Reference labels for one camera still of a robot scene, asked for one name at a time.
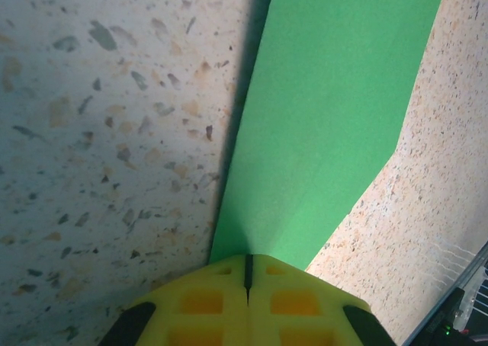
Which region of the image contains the green square paper sheet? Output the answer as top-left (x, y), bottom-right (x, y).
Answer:
top-left (209, 0), bottom-right (449, 271)

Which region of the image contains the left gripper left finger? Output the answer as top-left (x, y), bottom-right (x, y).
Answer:
top-left (101, 254), bottom-right (249, 346)

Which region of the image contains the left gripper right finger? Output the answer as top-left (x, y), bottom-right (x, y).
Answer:
top-left (247, 253), bottom-right (396, 346)

